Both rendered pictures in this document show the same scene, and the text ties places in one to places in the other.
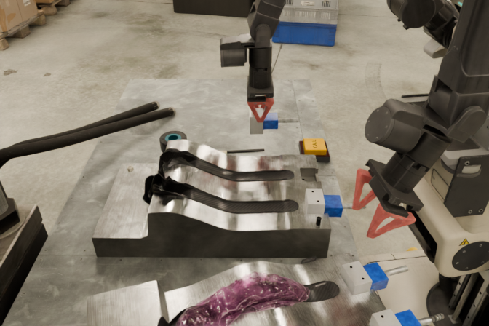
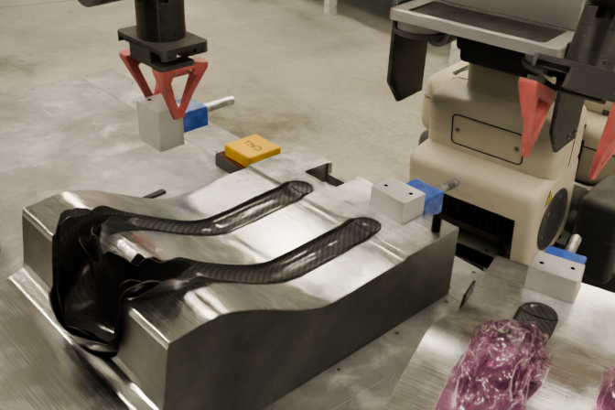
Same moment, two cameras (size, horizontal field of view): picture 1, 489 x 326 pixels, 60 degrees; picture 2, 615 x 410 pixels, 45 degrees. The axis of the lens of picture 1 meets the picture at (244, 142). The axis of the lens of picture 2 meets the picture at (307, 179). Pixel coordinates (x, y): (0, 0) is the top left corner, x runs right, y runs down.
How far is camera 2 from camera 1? 0.53 m
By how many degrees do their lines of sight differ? 38
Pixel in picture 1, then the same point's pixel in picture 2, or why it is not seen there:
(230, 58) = not seen: outside the picture
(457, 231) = (539, 185)
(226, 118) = (24, 167)
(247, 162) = (205, 199)
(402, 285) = not seen: hidden behind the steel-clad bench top
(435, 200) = (475, 161)
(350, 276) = (557, 275)
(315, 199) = (404, 192)
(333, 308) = (577, 334)
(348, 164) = not seen: hidden behind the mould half
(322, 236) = (447, 249)
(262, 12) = not seen: outside the picture
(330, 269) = (505, 289)
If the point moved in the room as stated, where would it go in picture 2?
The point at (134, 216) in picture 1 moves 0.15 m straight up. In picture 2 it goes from (76, 397) to (55, 244)
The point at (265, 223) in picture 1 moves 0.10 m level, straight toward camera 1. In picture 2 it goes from (360, 267) to (434, 319)
